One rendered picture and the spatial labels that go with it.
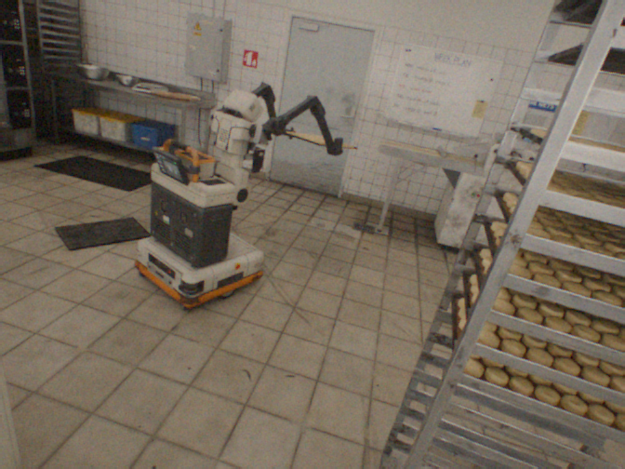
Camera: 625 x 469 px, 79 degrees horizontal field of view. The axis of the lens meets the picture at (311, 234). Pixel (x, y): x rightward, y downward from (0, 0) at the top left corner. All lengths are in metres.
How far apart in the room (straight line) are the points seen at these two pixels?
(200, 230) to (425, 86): 3.38
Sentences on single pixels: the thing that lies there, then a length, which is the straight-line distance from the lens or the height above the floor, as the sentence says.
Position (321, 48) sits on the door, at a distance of 5.07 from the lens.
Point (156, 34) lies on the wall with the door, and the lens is 5.90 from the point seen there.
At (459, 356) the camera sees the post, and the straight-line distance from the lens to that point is 0.93.
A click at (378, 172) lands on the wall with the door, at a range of 5.03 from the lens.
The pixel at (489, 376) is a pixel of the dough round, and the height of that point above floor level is 0.97.
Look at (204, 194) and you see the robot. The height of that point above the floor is 0.78.
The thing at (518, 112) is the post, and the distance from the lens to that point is 1.22.
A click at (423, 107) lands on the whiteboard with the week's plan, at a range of 4.91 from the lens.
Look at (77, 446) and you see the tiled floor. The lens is 1.99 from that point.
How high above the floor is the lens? 1.55
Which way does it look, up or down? 24 degrees down
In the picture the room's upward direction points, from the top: 11 degrees clockwise
